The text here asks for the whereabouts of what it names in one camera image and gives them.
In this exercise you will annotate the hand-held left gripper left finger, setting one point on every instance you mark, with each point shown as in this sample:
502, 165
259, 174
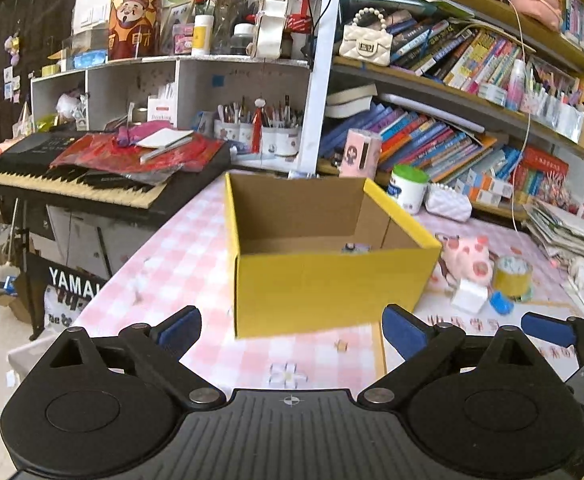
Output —
181, 330

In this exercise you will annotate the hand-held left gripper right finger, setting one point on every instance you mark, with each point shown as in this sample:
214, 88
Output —
403, 330

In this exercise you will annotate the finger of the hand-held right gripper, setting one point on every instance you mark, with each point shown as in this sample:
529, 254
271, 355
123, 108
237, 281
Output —
547, 327

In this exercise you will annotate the small blue object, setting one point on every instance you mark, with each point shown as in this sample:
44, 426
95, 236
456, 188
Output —
501, 305

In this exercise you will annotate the yellow tape roll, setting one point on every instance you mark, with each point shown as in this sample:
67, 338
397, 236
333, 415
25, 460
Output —
509, 285

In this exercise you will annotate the small white box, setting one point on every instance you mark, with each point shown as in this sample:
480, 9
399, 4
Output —
469, 297

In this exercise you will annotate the yellow cardboard box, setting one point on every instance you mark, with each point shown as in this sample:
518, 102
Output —
322, 290

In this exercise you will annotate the pink pig plush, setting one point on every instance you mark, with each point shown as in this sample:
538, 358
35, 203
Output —
467, 257

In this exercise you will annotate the pink printed desk mat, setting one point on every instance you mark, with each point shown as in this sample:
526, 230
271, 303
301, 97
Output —
542, 282

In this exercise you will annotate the stack of papers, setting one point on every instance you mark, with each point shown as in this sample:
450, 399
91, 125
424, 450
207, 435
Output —
567, 232

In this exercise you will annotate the pink checked tablecloth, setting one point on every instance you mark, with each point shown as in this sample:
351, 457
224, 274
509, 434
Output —
187, 260

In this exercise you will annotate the small patterned object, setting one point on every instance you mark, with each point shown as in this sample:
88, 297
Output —
354, 248

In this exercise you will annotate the red boxed book set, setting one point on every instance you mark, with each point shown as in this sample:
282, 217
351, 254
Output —
542, 170

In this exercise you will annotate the white quilted pouch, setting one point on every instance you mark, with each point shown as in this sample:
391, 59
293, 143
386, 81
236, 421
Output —
447, 205

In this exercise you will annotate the white can green lid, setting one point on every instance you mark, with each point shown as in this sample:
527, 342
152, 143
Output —
407, 192

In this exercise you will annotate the black keyboard stand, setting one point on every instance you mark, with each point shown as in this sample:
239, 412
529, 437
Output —
34, 285

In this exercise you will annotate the row of small medicine boxes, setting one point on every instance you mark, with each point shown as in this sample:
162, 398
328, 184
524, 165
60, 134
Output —
487, 185

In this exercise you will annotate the cardboard scraps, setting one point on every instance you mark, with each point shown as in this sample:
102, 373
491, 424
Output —
17, 305

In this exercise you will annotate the grey thin book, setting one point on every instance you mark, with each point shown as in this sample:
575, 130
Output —
164, 154

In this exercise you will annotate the tall pink box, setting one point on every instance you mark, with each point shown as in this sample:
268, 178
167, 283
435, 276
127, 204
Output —
359, 155

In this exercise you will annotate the clear organiser with pens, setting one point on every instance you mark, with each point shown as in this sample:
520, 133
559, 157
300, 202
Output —
557, 110

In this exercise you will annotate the row of blue red books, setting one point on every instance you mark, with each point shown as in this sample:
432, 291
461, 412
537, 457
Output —
422, 140

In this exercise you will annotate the white notebook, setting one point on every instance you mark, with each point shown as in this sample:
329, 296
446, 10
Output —
164, 137

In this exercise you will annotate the red patterned cloth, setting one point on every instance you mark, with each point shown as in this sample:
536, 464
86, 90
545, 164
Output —
97, 152

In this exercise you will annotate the purple pouch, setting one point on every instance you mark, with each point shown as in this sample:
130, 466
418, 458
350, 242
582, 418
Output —
124, 135

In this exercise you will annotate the white pen cup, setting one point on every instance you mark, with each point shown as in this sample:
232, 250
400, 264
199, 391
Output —
247, 135
226, 131
288, 142
270, 142

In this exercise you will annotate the red tassel doll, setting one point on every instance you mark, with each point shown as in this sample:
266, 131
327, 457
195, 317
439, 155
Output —
257, 130

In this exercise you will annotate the pink spray bottle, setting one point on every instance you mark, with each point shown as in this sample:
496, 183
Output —
516, 85

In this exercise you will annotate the white red label box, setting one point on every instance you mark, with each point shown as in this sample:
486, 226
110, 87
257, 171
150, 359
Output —
161, 110

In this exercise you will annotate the bunch of pens and brushes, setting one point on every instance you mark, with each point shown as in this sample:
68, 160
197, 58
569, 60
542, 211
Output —
279, 115

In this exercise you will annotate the black electronic keyboard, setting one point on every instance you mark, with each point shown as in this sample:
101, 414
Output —
22, 151

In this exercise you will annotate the white plastic bag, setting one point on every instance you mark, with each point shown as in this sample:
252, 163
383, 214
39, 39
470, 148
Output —
69, 105

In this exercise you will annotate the white cubby shelf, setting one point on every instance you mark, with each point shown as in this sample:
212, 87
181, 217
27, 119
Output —
122, 85

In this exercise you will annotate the row of leaning paperback books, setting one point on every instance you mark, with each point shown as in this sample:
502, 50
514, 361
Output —
472, 55

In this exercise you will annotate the white quilted pearl handbag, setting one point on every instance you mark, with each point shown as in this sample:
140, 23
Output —
364, 47

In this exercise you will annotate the blue packet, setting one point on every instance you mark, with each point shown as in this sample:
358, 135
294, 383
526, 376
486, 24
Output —
89, 59

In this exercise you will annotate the pink patterned box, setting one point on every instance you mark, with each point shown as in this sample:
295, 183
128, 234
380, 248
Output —
183, 40

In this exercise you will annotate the white bottle yellow label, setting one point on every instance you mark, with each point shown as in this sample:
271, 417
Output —
202, 35

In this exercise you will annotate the dark jar white lid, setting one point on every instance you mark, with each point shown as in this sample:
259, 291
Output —
244, 40

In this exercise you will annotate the clear plastic box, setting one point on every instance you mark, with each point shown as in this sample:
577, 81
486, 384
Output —
84, 42

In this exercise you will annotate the white tape dispenser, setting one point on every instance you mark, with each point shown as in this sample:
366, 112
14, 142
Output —
272, 25

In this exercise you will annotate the dark door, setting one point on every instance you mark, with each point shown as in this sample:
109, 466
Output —
32, 10

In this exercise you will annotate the white shelf post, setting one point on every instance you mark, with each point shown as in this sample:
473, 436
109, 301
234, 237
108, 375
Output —
322, 60

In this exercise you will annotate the white wall switches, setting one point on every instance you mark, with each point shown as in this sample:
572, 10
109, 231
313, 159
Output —
94, 14

